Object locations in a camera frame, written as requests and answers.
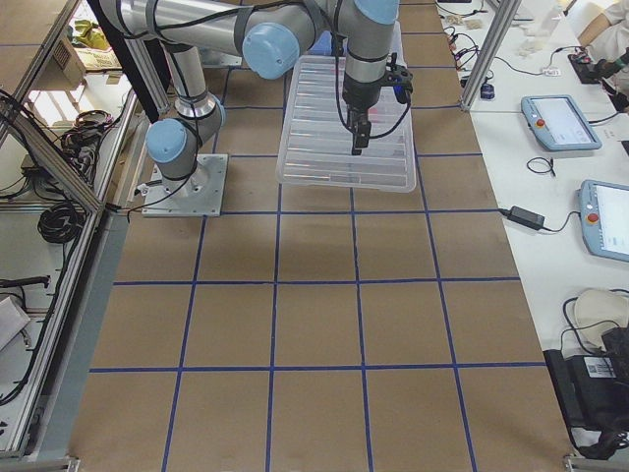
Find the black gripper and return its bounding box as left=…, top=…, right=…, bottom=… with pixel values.
left=347, top=106, right=372, bottom=155

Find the clear plastic box lid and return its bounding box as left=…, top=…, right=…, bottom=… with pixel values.
left=276, top=54, right=420, bottom=195

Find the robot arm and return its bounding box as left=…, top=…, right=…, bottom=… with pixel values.
left=100, top=1, right=415, bottom=192

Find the clear plastic storage box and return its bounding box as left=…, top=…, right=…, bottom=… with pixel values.
left=389, top=21, right=406, bottom=64

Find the blue plastic tray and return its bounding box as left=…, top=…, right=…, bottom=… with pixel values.
left=308, top=30, right=334, bottom=56

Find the cardboard box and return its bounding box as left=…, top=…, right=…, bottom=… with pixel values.
left=53, top=19, right=122, bottom=72

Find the black power adapter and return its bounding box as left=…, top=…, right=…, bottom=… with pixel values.
left=498, top=206, right=544, bottom=231

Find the blue teach pendant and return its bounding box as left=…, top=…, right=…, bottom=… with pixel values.
left=520, top=94, right=602, bottom=152
left=578, top=180, right=628, bottom=262

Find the person in white coat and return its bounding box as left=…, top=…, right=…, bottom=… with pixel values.
left=579, top=0, right=628, bottom=110

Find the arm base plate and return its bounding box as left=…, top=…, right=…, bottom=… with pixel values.
left=141, top=153, right=228, bottom=217

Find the black cable coil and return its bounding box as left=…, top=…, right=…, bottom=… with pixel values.
left=527, top=155, right=557, bottom=178

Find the aluminium frame post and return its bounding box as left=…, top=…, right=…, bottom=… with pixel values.
left=460, top=0, right=521, bottom=111

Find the black cable bundle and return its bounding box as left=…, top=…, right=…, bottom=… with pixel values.
left=37, top=202, right=80, bottom=246

